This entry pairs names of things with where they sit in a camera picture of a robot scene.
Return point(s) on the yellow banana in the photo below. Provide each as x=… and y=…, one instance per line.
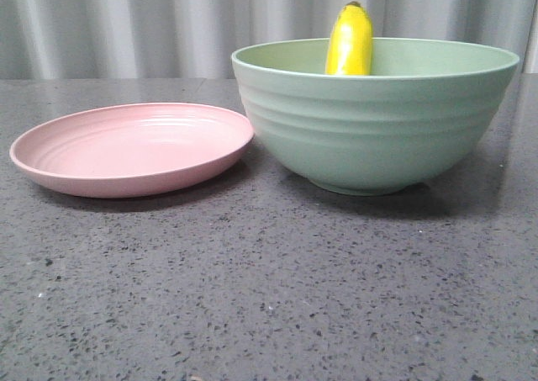
x=351, y=42

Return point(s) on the pink plate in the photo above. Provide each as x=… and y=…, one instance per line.
x=132, y=150

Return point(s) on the green ribbed bowl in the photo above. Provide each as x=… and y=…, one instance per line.
x=424, y=107

